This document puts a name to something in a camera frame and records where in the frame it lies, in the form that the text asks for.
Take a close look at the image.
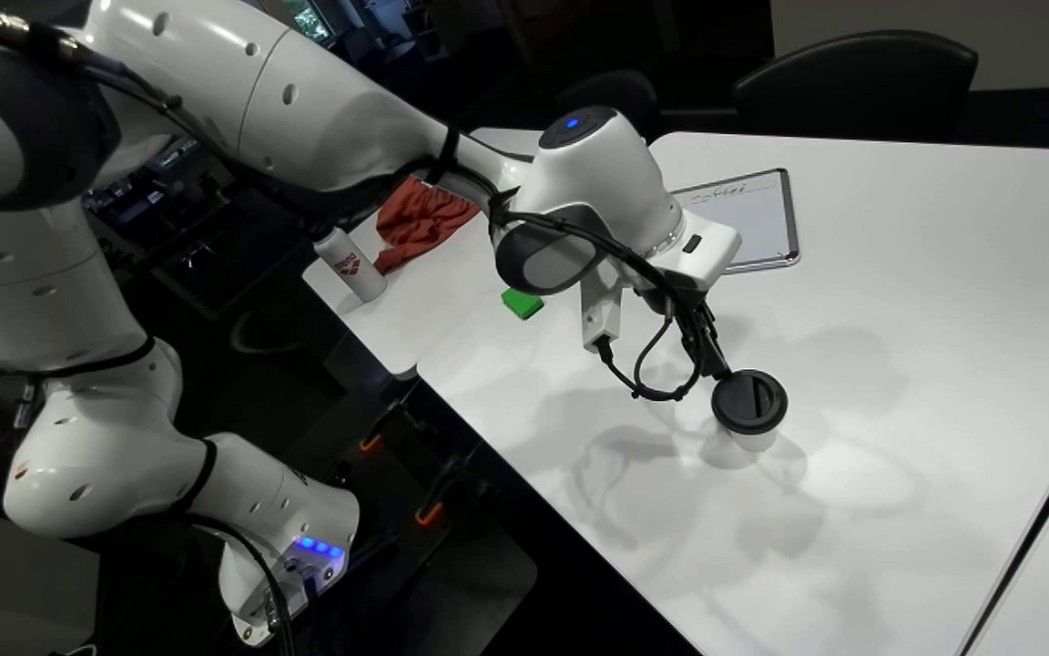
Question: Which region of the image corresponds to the black round cup lid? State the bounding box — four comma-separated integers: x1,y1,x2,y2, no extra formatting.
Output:
711,370,795,438

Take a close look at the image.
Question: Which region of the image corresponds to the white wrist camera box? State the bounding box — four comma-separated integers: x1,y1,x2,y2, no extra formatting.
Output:
580,261,625,358

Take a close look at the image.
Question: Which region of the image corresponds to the small black office chair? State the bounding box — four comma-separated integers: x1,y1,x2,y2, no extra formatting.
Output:
556,67,666,135

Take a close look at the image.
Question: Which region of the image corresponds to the red cloth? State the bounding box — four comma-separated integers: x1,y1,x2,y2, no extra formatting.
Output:
373,171,482,279

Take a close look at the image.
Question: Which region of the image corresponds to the small framed whiteboard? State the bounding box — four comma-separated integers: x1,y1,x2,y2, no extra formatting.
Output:
675,166,806,279

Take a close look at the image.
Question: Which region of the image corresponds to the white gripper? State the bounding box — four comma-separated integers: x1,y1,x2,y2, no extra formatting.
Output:
636,209,745,382

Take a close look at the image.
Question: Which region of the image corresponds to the large black office chair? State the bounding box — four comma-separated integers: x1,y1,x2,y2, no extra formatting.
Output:
732,28,984,140

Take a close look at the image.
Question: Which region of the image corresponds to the green block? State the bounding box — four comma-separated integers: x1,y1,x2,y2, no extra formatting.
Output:
496,286,551,326

